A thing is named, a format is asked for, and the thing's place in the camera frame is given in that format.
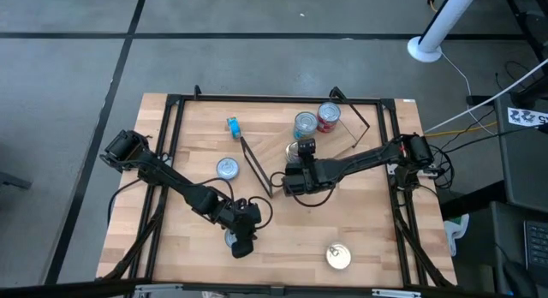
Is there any wooden shelf black wire frame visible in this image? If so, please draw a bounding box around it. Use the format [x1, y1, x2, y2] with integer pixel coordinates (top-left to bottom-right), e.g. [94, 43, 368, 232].
[238, 86, 372, 200]

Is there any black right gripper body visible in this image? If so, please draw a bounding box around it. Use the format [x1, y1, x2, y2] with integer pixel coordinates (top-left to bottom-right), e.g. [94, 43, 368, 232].
[284, 155, 333, 197]

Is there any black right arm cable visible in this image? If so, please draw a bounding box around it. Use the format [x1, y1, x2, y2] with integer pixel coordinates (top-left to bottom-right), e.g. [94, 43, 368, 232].
[271, 171, 340, 209]

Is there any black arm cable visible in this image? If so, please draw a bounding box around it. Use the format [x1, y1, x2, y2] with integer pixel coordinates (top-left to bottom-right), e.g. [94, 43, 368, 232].
[271, 171, 340, 209]
[200, 176, 275, 231]

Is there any dark grey desk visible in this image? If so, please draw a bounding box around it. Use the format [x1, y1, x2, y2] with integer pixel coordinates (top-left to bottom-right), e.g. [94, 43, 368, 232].
[494, 91, 548, 213]

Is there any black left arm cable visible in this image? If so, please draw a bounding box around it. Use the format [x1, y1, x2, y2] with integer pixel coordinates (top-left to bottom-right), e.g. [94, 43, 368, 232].
[200, 176, 275, 231]

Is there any gold lid seafood can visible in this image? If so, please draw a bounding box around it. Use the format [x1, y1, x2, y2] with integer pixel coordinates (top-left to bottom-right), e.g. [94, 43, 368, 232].
[325, 242, 353, 271]

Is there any black metal table frame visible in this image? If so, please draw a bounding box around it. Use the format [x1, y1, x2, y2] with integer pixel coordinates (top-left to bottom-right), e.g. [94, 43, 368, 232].
[97, 84, 457, 290]

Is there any white power strip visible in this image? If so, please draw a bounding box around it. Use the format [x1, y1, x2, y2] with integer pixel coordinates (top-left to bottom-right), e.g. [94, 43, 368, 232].
[417, 166, 443, 179]

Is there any black power adapter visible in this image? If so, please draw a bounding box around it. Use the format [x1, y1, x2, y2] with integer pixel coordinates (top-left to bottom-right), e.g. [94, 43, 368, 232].
[465, 94, 496, 107]

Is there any green Circle Hook can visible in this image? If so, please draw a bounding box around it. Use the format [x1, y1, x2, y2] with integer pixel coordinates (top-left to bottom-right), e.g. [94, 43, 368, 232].
[215, 157, 241, 182]

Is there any black stand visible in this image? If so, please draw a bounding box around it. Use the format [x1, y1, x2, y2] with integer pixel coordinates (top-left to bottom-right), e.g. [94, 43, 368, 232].
[503, 0, 548, 110]

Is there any white marker sticker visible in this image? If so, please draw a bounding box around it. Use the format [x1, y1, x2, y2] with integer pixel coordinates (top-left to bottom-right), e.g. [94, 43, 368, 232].
[507, 106, 548, 128]

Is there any white tower fan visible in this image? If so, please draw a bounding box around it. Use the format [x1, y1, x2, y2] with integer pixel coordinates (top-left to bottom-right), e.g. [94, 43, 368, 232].
[406, 0, 483, 63]

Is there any black keyboard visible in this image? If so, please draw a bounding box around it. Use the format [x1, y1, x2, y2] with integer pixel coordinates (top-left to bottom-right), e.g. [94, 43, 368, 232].
[523, 219, 548, 283]

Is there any black rig crossbeam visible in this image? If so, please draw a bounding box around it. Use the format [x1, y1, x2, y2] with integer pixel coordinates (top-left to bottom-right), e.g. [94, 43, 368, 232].
[0, 277, 510, 298]

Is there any black cable bundle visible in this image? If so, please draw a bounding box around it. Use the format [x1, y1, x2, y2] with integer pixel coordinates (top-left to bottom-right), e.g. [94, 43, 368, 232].
[426, 143, 456, 191]

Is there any thick white cable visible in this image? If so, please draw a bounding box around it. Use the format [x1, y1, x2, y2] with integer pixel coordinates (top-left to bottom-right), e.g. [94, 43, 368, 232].
[423, 57, 548, 134]

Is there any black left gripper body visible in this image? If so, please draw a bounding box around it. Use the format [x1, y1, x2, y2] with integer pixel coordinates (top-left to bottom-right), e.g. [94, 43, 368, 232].
[222, 202, 263, 242]

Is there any white green bag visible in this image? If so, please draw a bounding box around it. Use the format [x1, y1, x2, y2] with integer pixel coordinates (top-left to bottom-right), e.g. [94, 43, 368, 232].
[443, 213, 471, 259]

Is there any thin white cable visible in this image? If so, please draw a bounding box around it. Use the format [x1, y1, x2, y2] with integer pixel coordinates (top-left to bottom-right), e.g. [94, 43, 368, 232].
[439, 51, 497, 136]

